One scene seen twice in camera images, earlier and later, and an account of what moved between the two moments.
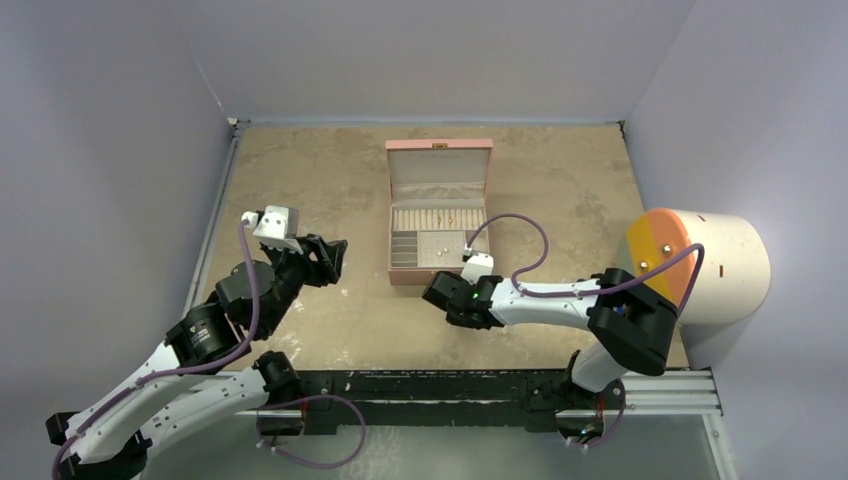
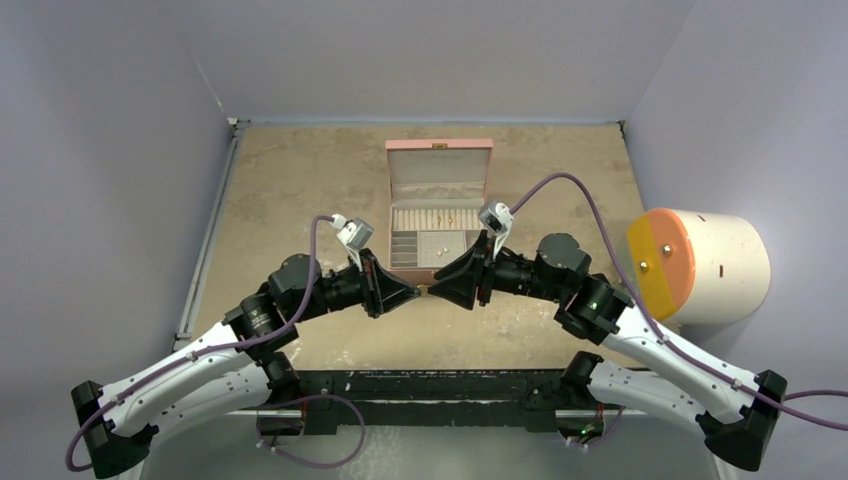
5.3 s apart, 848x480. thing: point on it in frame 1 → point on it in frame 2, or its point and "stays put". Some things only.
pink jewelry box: [437, 198] stays put
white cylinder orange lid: [710, 268] stays put
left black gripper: [327, 265] → [381, 290]
